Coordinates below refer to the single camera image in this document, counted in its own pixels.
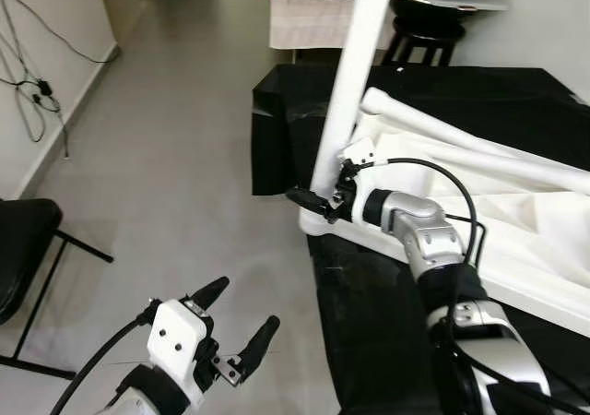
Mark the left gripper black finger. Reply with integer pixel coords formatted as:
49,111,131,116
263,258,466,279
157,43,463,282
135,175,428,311
238,315,281,379
189,279,231,313

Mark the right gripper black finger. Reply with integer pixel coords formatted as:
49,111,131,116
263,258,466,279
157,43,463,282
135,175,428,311
286,186,337,220

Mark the white plastic children table top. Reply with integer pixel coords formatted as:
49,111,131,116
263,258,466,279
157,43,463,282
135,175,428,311
300,88,590,335

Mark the black round stool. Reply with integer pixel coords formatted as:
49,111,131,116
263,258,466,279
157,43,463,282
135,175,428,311
383,14,466,67

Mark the pale patterned cloth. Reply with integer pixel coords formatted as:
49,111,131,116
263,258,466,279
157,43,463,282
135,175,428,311
269,0,397,52

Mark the black folding chair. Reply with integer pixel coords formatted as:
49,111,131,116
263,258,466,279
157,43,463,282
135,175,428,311
0,198,116,381

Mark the black wok pan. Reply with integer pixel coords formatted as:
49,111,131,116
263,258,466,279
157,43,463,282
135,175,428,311
392,0,471,29

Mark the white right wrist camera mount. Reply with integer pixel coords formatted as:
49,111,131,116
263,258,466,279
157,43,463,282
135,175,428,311
341,136,381,227

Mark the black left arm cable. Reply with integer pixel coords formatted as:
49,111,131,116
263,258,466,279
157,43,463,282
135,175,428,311
51,304,159,415

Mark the black wall power cable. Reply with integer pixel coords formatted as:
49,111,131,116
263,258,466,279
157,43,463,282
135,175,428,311
0,0,121,162

